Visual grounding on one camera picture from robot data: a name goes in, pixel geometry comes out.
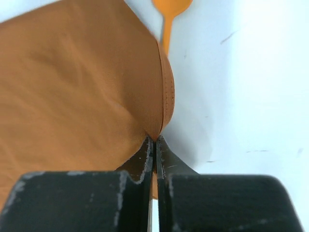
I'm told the orange plastic spoon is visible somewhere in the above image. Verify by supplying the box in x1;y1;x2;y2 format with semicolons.
152;0;192;54

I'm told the orange-brown cloth napkin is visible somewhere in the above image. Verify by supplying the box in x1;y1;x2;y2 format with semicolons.
0;0;174;204

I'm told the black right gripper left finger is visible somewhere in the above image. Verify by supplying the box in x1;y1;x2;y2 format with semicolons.
0;138;154;232

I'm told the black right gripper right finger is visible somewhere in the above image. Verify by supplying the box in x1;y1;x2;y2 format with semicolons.
155;137;302;232

